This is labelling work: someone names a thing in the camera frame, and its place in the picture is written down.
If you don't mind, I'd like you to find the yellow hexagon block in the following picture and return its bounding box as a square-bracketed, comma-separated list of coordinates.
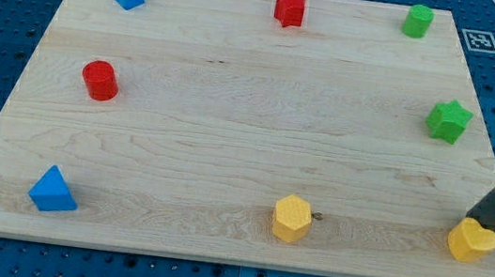
[271, 194, 313, 243]

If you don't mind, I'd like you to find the wooden board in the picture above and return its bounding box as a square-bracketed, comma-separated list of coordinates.
[0, 0, 495, 277]

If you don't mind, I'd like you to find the red star block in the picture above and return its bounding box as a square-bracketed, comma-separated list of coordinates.
[273, 0, 306, 28]

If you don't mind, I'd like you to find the red cylinder block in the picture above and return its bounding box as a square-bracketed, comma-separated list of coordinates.
[82, 60, 118, 101]

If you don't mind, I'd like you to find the green star block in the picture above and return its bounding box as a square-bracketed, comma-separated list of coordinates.
[425, 100, 473, 145]

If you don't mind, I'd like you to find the blue triangle block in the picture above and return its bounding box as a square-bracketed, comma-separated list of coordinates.
[28, 165, 78, 211]

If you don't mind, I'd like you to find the green cylinder block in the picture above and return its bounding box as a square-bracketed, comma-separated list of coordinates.
[401, 4, 435, 38]

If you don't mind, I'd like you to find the yellow heart block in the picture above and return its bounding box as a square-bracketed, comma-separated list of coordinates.
[447, 217, 495, 263]

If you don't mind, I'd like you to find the white fiducial marker tag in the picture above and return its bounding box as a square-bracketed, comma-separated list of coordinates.
[461, 29, 495, 54]

